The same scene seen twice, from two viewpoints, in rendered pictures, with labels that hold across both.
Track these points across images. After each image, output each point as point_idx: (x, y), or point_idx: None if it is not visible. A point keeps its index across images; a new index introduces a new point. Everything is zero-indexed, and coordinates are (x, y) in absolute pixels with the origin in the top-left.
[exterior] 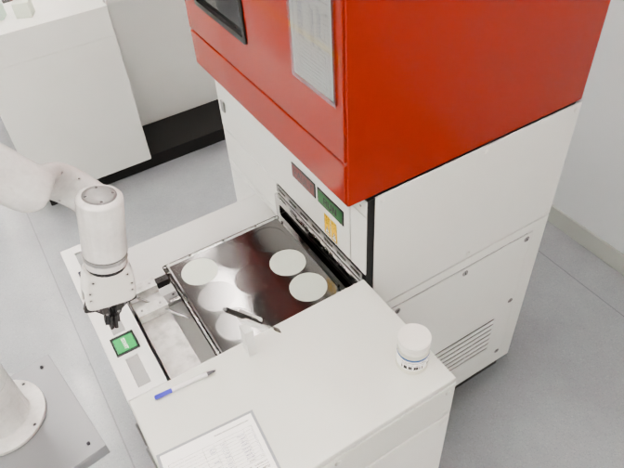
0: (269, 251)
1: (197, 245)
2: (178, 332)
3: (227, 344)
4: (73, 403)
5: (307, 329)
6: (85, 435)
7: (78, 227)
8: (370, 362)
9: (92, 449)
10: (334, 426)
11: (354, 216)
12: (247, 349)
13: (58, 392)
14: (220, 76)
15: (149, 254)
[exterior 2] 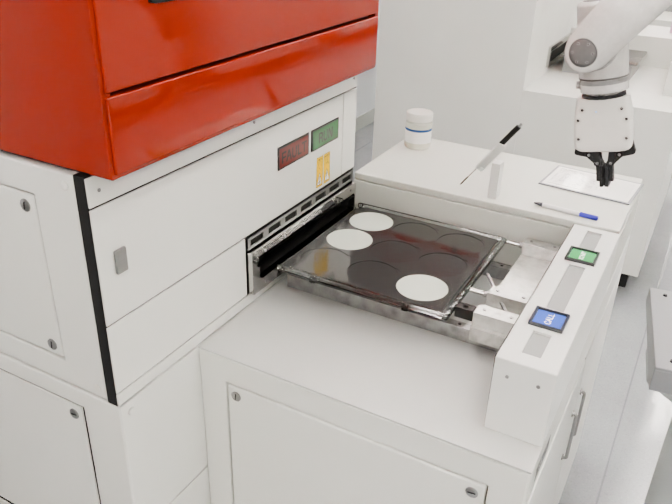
0: (343, 253)
1: (352, 359)
2: (507, 281)
3: (487, 240)
4: (657, 320)
5: (439, 181)
6: (663, 300)
7: None
8: (437, 157)
9: (664, 291)
10: (503, 158)
11: (347, 104)
12: (500, 186)
13: (667, 335)
14: (199, 119)
15: (411, 399)
